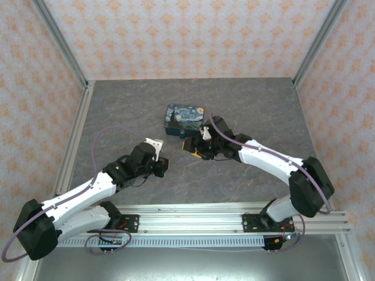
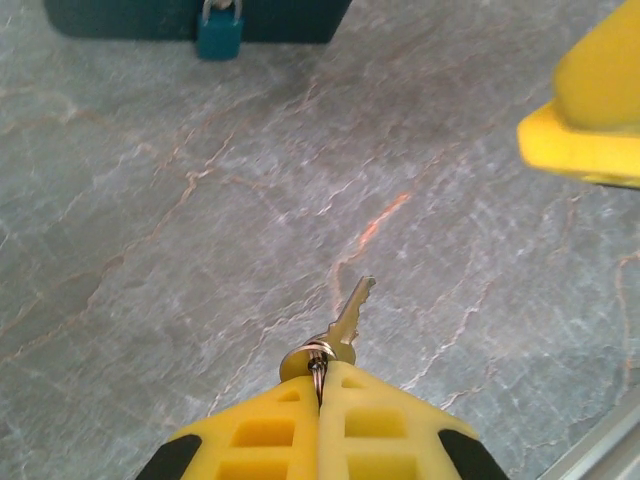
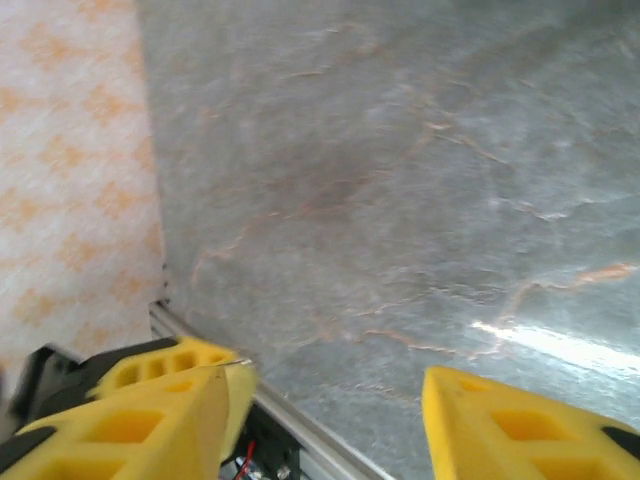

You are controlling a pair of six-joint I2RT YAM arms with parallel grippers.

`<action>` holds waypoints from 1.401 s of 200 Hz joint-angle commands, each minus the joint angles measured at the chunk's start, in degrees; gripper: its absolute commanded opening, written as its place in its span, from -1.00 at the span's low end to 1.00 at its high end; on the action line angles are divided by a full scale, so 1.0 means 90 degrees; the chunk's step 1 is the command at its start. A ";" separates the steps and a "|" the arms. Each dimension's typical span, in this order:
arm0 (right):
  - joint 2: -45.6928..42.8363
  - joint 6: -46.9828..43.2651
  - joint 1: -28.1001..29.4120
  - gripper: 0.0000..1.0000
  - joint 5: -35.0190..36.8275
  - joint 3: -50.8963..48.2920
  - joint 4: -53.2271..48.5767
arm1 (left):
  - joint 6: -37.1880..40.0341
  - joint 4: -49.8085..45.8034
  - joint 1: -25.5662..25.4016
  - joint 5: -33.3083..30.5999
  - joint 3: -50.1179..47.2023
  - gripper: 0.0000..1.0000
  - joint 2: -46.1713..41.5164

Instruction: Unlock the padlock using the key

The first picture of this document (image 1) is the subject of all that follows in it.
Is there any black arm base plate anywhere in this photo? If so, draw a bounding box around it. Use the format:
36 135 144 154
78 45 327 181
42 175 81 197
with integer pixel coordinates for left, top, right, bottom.
242 213 295 234
110 214 140 234

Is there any short purple cable loop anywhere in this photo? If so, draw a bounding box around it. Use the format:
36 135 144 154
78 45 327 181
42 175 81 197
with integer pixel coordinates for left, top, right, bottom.
84 229 132 255
268 212 307 254

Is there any aluminium side frame rail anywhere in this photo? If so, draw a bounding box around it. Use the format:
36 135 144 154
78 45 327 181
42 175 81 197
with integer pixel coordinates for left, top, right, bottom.
54 83 95 205

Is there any starry night print tin box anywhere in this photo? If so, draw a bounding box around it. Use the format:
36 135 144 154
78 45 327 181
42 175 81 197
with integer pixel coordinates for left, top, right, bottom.
163 104 206 138

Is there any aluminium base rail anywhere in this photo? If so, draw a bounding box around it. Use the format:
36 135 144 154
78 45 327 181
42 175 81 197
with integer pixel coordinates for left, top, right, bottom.
54 201 351 235

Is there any grey metal panel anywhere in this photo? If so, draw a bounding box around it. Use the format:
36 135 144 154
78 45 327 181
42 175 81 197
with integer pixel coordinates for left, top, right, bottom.
32 247 349 281

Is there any aluminium frame post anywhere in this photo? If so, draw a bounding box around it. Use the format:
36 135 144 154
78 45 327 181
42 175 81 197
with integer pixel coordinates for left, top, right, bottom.
15 254 40 281
292 0 349 88
335 234 364 281
31 0 96 90

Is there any white slotted cable duct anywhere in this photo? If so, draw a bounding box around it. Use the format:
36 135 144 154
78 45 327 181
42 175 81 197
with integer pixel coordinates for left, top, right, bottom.
57 236 266 248

